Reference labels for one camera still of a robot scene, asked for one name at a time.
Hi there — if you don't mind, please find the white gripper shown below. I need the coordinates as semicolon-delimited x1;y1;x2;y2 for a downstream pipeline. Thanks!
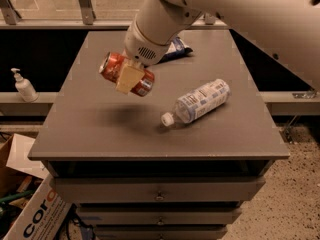
116;20;172;94

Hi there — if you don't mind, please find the red coke can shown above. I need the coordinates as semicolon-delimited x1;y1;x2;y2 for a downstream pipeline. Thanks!
99;52;155;97

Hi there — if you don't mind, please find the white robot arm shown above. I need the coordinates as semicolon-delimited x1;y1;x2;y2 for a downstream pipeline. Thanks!
124;0;320;90

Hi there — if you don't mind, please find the blue white chip bag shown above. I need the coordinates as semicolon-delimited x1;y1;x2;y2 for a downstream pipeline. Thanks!
160;37;193;63

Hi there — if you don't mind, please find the clear plastic water bottle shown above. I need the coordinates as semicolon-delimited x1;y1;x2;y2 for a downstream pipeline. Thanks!
161;79;231;127

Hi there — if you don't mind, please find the grey drawer cabinet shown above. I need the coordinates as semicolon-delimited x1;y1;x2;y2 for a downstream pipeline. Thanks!
30;30;289;240

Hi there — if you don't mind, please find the white pump sanitizer bottle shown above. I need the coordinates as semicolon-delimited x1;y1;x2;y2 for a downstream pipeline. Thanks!
11;68;39;102

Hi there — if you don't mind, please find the top drawer knob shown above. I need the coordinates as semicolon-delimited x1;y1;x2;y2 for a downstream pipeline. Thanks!
155;191;165;201

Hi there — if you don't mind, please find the drawer knob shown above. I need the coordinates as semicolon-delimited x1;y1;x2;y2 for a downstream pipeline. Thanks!
156;217;165;226
155;191;165;201

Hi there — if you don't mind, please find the middle drawer knob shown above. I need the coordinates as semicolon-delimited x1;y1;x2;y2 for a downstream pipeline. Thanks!
156;217;165;226

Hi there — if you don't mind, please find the white corona cardboard box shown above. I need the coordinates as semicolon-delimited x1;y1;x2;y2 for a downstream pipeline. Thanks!
1;134;71;240

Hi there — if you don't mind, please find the metal railing frame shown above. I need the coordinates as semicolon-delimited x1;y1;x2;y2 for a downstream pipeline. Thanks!
0;0;228;30

